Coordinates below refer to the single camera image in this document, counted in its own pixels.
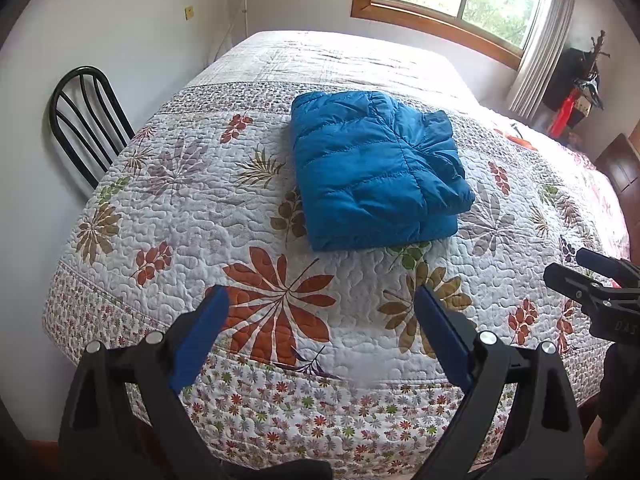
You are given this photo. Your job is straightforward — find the white floral quilt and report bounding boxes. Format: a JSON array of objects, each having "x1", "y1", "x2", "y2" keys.
[{"x1": 42, "y1": 30, "x2": 631, "y2": 480}]

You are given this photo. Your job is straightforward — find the dark wooden headboard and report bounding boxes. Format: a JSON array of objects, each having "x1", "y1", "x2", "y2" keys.
[{"x1": 595, "y1": 132, "x2": 640, "y2": 211}]

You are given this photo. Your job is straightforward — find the beige curtain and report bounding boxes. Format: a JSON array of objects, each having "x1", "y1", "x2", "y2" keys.
[{"x1": 507, "y1": 0, "x2": 581, "y2": 118}]

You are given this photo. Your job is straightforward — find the wooden coat rack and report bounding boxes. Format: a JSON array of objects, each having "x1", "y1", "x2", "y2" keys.
[{"x1": 585, "y1": 30, "x2": 611, "y2": 81}]

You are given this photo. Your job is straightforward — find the person's right forearm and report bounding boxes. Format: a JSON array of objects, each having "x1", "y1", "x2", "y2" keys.
[{"x1": 582, "y1": 345, "x2": 640, "y2": 480}]

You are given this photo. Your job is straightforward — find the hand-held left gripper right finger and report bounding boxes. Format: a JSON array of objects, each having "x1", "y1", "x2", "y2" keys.
[{"x1": 414, "y1": 285, "x2": 586, "y2": 480}]

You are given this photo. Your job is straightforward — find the pink floral blanket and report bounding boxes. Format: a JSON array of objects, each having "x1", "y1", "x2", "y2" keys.
[{"x1": 480, "y1": 105, "x2": 631, "y2": 261}]

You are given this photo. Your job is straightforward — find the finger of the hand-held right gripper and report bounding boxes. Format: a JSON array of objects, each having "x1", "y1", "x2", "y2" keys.
[
  {"x1": 543, "y1": 262, "x2": 640, "y2": 322},
  {"x1": 575, "y1": 247, "x2": 640, "y2": 287}
]

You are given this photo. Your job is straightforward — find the white wall cable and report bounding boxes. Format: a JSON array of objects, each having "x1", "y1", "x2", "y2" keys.
[{"x1": 210, "y1": 0, "x2": 251, "y2": 61}]

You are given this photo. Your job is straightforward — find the red hanging cloth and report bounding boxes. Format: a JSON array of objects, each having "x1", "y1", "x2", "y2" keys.
[{"x1": 547, "y1": 87, "x2": 581, "y2": 137}]

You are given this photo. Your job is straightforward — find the black metal chair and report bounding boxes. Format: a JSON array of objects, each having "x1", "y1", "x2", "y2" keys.
[{"x1": 48, "y1": 66, "x2": 135, "y2": 190}]

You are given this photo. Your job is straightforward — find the black clothes hanger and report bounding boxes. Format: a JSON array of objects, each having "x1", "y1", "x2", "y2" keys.
[{"x1": 575, "y1": 77, "x2": 608, "y2": 111}]

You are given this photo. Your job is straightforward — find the blue puffer jacket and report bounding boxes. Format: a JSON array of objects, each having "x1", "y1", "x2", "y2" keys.
[{"x1": 291, "y1": 91, "x2": 476, "y2": 252}]

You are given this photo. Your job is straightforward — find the dark hanging clothes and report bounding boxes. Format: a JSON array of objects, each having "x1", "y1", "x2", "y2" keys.
[{"x1": 542, "y1": 47, "x2": 601, "y2": 128}]

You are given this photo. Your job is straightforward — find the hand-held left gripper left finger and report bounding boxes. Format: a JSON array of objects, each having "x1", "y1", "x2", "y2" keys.
[{"x1": 59, "y1": 284, "x2": 231, "y2": 480}]

